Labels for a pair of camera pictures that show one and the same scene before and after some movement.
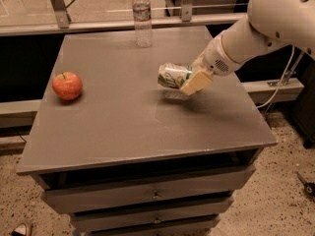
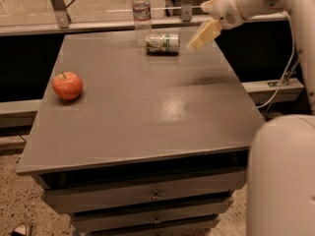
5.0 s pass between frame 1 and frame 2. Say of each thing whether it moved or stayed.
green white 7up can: moved
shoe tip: stayed
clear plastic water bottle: stayed
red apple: stayed
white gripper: moved
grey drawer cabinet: stayed
